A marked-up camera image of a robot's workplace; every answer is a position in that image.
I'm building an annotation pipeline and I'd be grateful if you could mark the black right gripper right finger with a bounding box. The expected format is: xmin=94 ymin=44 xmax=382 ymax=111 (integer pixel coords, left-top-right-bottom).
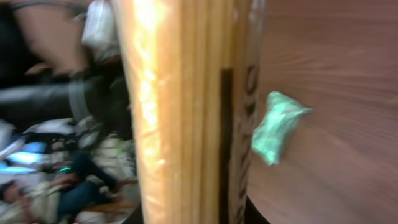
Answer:
xmin=244 ymin=197 xmax=270 ymax=224

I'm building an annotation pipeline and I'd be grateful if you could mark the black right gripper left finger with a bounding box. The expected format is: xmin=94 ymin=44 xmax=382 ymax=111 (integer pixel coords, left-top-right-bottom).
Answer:
xmin=122 ymin=203 xmax=144 ymax=224

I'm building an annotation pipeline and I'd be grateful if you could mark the teal snack packet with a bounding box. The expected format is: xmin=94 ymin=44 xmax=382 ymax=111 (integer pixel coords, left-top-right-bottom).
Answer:
xmin=251 ymin=91 xmax=312 ymax=166

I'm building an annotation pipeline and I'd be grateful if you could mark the orange spaghetti pasta packet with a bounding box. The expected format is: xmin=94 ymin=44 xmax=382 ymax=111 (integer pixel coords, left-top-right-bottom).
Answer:
xmin=112 ymin=0 xmax=266 ymax=224

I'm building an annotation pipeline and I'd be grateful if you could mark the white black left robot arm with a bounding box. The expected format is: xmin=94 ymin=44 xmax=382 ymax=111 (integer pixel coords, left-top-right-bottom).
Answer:
xmin=1 ymin=1 xmax=132 ymax=140

